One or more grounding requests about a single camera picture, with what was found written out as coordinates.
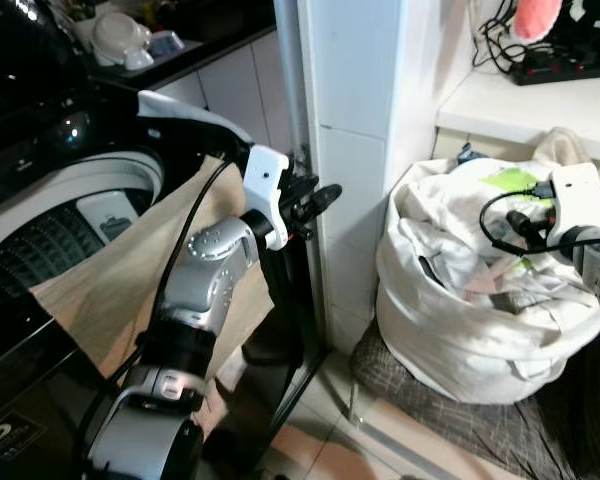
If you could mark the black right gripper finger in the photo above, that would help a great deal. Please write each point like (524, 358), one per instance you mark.
(514, 222)

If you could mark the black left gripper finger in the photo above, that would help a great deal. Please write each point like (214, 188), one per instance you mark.
(316, 209)
(328, 193)

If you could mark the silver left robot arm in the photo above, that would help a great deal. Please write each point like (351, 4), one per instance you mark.
(205, 262)

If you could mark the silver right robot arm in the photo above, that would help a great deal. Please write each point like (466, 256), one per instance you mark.
(595, 268)

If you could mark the black top-load washing machine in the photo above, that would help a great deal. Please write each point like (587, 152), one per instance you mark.
(40, 235)

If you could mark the cream garment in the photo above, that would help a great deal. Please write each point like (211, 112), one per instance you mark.
(565, 145)

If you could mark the white counter cabinet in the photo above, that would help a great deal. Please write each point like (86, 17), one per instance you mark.
(520, 112)

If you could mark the white cloth laundry bag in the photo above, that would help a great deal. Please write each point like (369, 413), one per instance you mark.
(450, 320)

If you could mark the black power strip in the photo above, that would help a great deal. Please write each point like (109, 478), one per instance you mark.
(565, 70)

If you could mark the pink fluffy item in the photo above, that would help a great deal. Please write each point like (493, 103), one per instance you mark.
(535, 18)

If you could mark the small blue grey container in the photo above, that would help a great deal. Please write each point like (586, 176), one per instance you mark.
(167, 43)

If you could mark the black power adapter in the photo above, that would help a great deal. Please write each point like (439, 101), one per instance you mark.
(595, 25)

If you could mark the beige cloth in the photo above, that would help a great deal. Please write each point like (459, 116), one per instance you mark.
(100, 292)

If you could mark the white bowl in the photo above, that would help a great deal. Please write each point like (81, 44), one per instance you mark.
(120, 40)

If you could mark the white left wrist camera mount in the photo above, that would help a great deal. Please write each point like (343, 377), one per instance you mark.
(265, 180)

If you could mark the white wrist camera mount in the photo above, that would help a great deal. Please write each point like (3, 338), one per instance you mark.
(578, 195)
(265, 180)

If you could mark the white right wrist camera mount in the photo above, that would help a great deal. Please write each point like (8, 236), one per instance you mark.
(578, 195)

